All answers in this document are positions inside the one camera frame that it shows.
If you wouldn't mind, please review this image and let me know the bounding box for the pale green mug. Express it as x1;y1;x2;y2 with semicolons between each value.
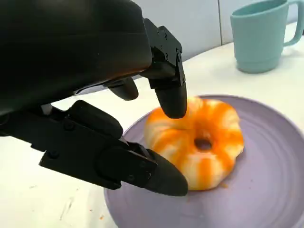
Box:
229;0;304;75

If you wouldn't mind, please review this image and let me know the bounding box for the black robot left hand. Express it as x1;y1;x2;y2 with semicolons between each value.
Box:
0;0;190;198

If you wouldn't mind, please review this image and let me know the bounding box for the orange white toy bread roll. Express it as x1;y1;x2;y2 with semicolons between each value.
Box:
144;95;245;191

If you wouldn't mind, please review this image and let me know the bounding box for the lilac plate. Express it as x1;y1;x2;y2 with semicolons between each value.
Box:
103;95;304;228

